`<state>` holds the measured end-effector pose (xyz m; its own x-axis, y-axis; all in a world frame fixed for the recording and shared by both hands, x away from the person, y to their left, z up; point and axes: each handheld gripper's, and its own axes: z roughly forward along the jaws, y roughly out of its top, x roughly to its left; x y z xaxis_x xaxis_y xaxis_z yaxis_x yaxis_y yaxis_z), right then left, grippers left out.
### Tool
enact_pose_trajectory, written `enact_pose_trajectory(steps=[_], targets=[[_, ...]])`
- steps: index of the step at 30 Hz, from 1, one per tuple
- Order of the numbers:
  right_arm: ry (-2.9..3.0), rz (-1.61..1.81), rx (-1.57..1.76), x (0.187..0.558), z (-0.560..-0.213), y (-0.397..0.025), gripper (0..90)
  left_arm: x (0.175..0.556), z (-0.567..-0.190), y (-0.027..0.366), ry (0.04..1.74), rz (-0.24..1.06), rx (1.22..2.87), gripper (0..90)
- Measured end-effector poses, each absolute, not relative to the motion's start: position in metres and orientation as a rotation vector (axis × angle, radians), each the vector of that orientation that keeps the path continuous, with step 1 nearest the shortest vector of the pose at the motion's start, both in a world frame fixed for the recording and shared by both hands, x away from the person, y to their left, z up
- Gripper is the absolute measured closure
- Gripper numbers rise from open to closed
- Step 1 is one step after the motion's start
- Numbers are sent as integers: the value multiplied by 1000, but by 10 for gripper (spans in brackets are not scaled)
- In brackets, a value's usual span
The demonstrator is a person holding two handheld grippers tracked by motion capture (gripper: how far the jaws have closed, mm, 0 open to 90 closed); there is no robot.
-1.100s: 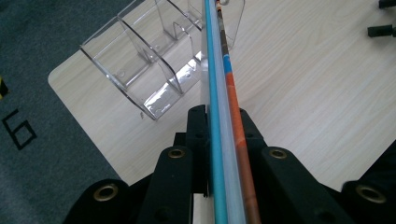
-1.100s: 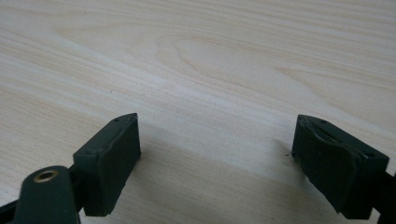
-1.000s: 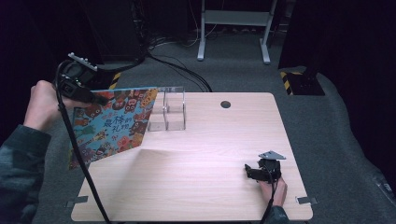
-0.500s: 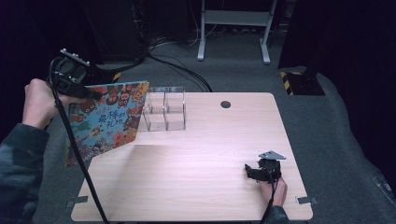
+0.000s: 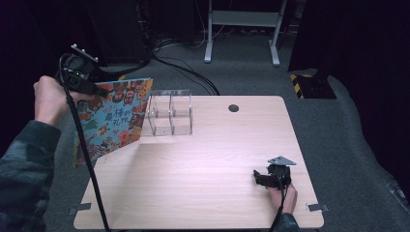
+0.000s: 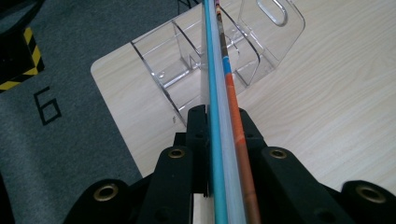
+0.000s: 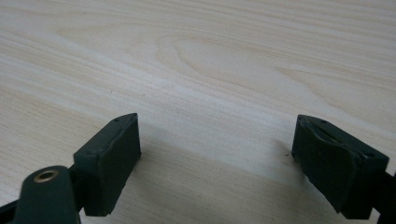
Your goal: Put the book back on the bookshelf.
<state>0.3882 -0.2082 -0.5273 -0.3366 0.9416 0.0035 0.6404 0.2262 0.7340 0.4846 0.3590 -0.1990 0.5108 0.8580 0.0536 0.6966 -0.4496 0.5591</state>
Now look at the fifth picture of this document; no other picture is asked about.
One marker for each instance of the clear acrylic organizer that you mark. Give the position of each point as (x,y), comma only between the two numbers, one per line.
(182,129)

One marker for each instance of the person's right hand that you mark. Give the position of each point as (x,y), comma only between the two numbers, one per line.
(288,199)

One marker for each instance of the black cabinet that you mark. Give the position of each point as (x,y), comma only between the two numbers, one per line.
(119,29)

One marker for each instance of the black yellow striped stand base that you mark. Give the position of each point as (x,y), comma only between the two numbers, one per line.
(314,87)

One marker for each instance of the person's left hand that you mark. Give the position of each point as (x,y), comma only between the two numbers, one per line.
(51,100)

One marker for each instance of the dark round table grommet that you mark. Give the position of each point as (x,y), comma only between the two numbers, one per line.
(233,108)

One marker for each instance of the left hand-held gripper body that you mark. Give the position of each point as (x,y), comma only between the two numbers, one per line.
(77,72)

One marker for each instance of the white metal stand frame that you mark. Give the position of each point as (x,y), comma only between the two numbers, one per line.
(245,18)

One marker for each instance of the colourful picture book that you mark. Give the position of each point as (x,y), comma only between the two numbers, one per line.
(112,122)

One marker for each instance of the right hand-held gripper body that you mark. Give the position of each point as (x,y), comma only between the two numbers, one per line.
(279,174)

